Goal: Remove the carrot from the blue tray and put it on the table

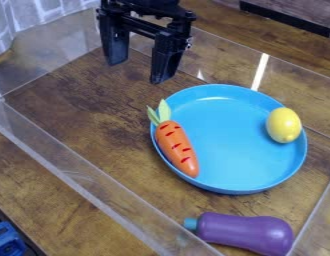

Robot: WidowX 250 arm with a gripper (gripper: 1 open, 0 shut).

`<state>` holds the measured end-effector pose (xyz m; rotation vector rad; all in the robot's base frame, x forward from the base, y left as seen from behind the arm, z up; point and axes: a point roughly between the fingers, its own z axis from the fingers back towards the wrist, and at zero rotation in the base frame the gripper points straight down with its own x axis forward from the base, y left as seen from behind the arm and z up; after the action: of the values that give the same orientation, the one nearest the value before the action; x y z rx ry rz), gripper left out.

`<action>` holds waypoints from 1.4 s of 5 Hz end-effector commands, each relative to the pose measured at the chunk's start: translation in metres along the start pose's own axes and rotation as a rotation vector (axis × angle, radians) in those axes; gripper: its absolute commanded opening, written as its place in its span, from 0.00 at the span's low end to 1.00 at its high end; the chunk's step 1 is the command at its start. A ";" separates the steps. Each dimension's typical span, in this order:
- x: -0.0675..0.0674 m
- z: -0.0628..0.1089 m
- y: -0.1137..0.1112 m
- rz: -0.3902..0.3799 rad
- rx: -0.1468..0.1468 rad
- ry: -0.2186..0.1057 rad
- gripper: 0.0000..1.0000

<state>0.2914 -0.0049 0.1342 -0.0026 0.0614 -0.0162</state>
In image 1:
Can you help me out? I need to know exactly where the clear acrylic enclosure wall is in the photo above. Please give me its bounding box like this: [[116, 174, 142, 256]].
[[0, 0, 330, 256]]

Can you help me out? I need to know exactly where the blue plastic tray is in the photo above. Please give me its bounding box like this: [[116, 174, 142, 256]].
[[151, 84, 309, 194]]

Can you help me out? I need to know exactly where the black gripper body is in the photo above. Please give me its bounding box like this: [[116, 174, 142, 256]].
[[98, 0, 196, 37]]

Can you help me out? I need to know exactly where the purple toy eggplant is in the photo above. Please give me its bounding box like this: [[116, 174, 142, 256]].
[[183, 212, 294, 256]]

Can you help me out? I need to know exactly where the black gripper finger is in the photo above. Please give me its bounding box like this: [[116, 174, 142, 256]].
[[100, 16, 130, 66], [150, 32, 191, 84]]

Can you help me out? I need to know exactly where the yellow toy lemon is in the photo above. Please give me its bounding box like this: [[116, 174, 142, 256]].
[[266, 107, 302, 143]]

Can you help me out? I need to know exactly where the orange toy carrot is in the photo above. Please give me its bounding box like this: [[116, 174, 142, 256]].
[[147, 99, 200, 178]]

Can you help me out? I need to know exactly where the dark wooden baseboard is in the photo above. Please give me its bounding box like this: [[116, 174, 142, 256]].
[[239, 0, 330, 38]]

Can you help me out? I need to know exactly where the blue plastic crate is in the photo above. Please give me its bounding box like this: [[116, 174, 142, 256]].
[[0, 221, 27, 256]]

